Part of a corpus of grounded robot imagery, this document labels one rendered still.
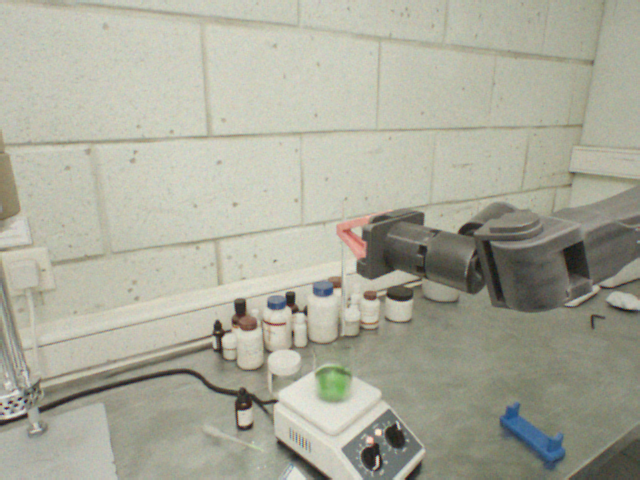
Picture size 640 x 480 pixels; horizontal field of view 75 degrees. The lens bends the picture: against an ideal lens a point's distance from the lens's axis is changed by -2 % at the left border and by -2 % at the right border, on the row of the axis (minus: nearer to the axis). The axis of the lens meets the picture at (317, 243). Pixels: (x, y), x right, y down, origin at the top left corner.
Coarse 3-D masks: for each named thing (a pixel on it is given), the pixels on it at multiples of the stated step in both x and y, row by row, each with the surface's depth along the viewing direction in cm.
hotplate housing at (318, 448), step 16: (288, 416) 63; (368, 416) 63; (288, 432) 64; (304, 432) 61; (320, 432) 60; (352, 432) 60; (304, 448) 62; (320, 448) 59; (336, 448) 57; (320, 464) 60; (336, 464) 57; (416, 464) 61
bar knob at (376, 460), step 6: (378, 444) 58; (366, 450) 58; (372, 450) 57; (378, 450) 57; (366, 456) 57; (372, 456) 57; (378, 456) 57; (366, 462) 57; (372, 462) 56; (378, 462) 56; (372, 468) 56; (378, 468) 57
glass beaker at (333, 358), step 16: (320, 352) 65; (336, 352) 66; (352, 352) 63; (320, 368) 61; (336, 368) 60; (352, 368) 62; (320, 384) 62; (336, 384) 61; (352, 384) 63; (320, 400) 63; (336, 400) 62
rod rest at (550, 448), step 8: (512, 408) 70; (504, 416) 71; (512, 416) 71; (520, 416) 71; (504, 424) 70; (512, 424) 69; (520, 424) 69; (528, 424) 69; (520, 432) 68; (528, 432) 68; (536, 432) 68; (560, 432) 64; (528, 440) 66; (536, 440) 66; (544, 440) 66; (552, 440) 63; (560, 440) 64; (536, 448) 65; (544, 448) 64; (552, 448) 63; (560, 448) 64; (544, 456) 64; (552, 456) 63; (560, 456) 64
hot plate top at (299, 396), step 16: (304, 384) 67; (288, 400) 64; (304, 400) 64; (352, 400) 64; (368, 400) 64; (304, 416) 61; (320, 416) 60; (336, 416) 60; (352, 416) 60; (336, 432) 58
